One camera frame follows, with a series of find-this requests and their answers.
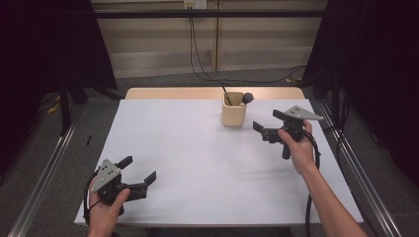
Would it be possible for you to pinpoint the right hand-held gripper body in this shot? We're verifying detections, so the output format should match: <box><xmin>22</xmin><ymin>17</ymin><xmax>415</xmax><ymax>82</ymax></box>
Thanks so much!
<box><xmin>261</xmin><ymin>105</ymin><xmax>325</xmax><ymax>161</ymax></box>

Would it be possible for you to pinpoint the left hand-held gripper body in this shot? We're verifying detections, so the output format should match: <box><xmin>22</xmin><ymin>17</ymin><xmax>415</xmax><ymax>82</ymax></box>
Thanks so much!
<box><xmin>88</xmin><ymin>158</ymin><xmax>148</xmax><ymax>216</ymax></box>

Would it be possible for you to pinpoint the cream square cup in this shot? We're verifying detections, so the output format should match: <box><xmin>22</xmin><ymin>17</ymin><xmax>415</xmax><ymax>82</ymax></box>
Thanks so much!
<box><xmin>220</xmin><ymin>91</ymin><xmax>248</xmax><ymax>128</ymax></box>

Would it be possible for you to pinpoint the thick black makeup brush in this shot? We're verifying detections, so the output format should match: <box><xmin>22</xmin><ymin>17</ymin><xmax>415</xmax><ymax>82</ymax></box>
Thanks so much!
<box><xmin>235</xmin><ymin>92</ymin><xmax>255</xmax><ymax>107</ymax></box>

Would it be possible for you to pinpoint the thin black makeup brush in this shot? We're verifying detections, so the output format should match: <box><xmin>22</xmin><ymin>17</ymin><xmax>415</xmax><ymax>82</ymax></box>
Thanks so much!
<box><xmin>220</xmin><ymin>84</ymin><xmax>233</xmax><ymax>107</ymax></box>

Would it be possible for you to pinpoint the person's right hand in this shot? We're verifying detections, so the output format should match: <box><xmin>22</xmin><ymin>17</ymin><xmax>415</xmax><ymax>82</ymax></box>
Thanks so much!
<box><xmin>277</xmin><ymin>118</ymin><xmax>316</xmax><ymax>178</ymax></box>

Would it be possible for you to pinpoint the person's left hand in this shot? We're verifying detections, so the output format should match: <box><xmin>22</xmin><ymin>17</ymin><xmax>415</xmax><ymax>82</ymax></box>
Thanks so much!
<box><xmin>87</xmin><ymin>187</ymin><xmax>131</xmax><ymax>237</ymax></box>

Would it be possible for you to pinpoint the yellow floor item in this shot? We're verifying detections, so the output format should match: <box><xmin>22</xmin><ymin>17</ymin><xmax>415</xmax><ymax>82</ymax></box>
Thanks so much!
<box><xmin>46</xmin><ymin>95</ymin><xmax>62</xmax><ymax>115</ymax></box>

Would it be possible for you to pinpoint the wooden table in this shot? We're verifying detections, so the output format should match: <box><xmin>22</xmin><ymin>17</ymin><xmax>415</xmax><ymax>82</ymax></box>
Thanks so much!
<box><xmin>125</xmin><ymin>86</ymin><xmax>305</xmax><ymax>101</ymax></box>

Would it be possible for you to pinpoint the black curtain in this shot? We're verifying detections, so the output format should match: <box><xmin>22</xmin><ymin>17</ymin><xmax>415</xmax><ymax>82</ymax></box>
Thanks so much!
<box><xmin>0</xmin><ymin>0</ymin><xmax>119</xmax><ymax>176</ymax></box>
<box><xmin>300</xmin><ymin>0</ymin><xmax>419</xmax><ymax>191</ymax></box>

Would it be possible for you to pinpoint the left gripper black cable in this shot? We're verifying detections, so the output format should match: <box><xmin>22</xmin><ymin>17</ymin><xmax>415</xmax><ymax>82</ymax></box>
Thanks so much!
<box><xmin>82</xmin><ymin>170</ymin><xmax>101</xmax><ymax>227</ymax></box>

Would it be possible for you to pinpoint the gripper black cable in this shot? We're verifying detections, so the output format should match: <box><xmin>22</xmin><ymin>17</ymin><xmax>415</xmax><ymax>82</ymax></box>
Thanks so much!
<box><xmin>303</xmin><ymin>129</ymin><xmax>322</xmax><ymax>237</ymax></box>
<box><xmin>82</xmin><ymin>170</ymin><xmax>101</xmax><ymax>227</ymax></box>

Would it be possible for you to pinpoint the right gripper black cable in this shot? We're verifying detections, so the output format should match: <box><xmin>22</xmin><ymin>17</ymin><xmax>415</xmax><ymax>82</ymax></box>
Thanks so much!
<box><xmin>303</xmin><ymin>129</ymin><xmax>322</xmax><ymax>237</ymax></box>

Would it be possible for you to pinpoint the aluminium floor rail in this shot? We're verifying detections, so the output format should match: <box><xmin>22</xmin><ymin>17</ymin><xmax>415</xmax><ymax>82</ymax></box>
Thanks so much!
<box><xmin>315</xmin><ymin>98</ymin><xmax>403</xmax><ymax>237</ymax></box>
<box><xmin>8</xmin><ymin>104</ymin><xmax>86</xmax><ymax>237</ymax></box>

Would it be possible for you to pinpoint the black stand post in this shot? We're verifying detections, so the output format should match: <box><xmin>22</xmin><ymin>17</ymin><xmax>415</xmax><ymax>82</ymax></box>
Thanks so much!
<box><xmin>58</xmin><ymin>75</ymin><xmax>72</xmax><ymax>136</ymax></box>

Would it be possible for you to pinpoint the black wall cable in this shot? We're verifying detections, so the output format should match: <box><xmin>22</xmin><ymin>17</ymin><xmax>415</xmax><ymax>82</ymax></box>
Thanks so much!
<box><xmin>190</xmin><ymin>7</ymin><xmax>307</xmax><ymax>85</ymax></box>
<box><xmin>188</xmin><ymin>7</ymin><xmax>307</xmax><ymax>85</ymax></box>

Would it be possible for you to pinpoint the white wall outlet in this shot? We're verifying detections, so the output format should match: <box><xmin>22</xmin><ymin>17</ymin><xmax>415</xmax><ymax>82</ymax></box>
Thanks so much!
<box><xmin>183</xmin><ymin>0</ymin><xmax>208</xmax><ymax>10</ymax></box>

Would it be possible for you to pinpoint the black horizontal frame bar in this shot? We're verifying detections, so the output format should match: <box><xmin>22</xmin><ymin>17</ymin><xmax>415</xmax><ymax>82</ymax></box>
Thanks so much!
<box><xmin>93</xmin><ymin>9</ymin><xmax>327</xmax><ymax>20</ymax></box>

